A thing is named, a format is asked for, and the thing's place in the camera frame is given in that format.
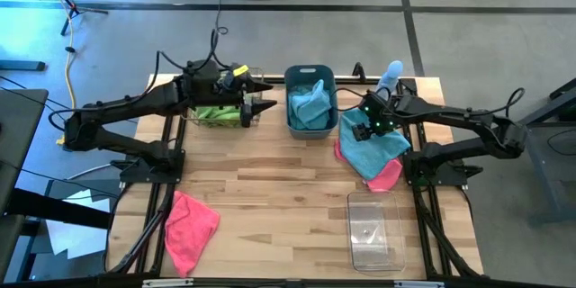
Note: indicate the black tripod stand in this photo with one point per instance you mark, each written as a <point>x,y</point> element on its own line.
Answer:
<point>73,9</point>

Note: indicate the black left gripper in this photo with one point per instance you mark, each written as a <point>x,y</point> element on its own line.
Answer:
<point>225,99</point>

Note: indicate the black side desk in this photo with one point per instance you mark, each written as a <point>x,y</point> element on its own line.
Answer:
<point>18,135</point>

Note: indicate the grey metal table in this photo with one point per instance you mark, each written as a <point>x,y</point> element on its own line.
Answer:
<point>553,175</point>

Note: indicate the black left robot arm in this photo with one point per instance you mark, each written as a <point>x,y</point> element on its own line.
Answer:
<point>117,108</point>

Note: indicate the black aluminium rig frame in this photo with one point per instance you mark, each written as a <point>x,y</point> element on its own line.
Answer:
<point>234,285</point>

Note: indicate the black stand foot bar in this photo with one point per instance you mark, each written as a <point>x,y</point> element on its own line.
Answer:
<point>22,65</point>

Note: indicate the white paper sheets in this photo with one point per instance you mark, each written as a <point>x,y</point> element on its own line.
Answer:
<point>76,243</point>

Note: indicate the yellow tape label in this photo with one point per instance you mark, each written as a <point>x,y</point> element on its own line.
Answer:
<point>240,70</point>

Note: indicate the light blue spray bottle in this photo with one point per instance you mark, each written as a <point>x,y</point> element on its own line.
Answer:
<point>390,76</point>

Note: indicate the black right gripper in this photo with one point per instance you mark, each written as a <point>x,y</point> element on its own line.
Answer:
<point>378,114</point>

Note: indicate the black side bench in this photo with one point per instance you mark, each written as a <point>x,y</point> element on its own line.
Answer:
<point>54,209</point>

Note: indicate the clear plastic bin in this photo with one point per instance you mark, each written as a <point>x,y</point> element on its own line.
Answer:
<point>375,243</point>

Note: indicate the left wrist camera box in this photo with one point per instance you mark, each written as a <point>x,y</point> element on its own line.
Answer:
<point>228,82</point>

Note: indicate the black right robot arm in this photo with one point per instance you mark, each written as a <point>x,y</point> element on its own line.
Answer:
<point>450,114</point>

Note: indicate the teal plastic basket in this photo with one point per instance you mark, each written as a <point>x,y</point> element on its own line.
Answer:
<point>310,135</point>

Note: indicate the black clamp mount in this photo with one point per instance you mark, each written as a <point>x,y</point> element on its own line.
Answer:
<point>358,72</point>

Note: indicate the pink microfiber towel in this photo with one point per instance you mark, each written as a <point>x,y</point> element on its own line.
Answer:
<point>387,179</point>
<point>189,229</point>

